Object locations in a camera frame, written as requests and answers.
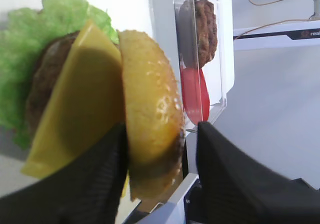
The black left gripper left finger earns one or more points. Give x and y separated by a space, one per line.
86 191

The yellow cheese slice on burger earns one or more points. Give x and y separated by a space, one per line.
87 100

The right red tomato slice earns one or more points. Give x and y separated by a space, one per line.
195 96

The brown patty on burger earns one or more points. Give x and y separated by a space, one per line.
46 72

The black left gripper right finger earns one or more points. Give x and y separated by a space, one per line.
240 190

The sesame top bun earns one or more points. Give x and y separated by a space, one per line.
154 115

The clear patty and tomato box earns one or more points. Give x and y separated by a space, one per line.
214 72

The right brown meat patty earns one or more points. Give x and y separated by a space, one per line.
197 32

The green lettuce leaf on burger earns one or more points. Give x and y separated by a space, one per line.
27 34

